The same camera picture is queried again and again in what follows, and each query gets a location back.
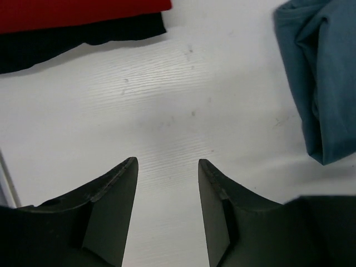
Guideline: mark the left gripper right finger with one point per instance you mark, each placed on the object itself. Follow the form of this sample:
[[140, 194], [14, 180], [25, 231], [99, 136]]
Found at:
[[243, 228]]

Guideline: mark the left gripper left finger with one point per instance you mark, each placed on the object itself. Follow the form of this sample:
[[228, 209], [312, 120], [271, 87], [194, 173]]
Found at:
[[87, 226]]

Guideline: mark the blue t shirt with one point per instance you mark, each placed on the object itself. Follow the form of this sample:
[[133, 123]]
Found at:
[[317, 44]]

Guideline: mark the black folded t shirt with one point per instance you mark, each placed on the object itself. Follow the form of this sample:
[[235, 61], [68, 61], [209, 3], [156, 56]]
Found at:
[[23, 50]]

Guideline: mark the red folded t shirt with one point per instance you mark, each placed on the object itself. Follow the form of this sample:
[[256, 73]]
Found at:
[[27, 15]]

